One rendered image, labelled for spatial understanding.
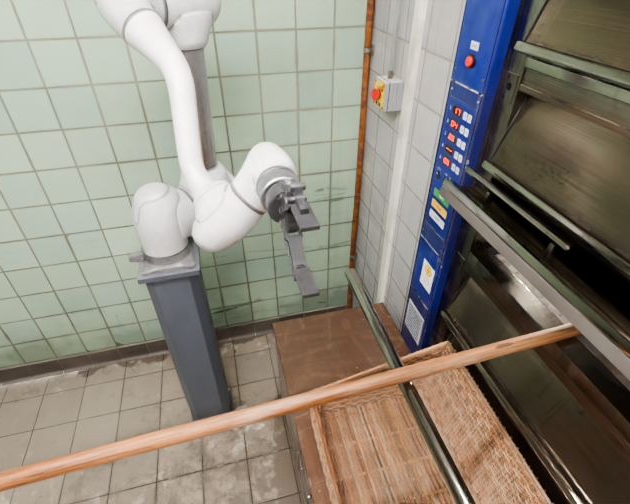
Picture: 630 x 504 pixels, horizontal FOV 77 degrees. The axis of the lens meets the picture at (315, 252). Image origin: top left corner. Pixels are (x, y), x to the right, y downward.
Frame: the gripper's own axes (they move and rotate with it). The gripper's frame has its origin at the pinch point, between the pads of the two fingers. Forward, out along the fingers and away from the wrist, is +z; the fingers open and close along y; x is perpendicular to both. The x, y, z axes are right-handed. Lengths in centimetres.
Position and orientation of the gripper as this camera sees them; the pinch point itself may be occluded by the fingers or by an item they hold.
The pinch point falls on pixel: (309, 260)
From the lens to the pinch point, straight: 64.1
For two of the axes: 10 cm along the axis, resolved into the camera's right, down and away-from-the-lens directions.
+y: 0.0, 7.9, 6.1
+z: 2.7, 5.9, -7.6
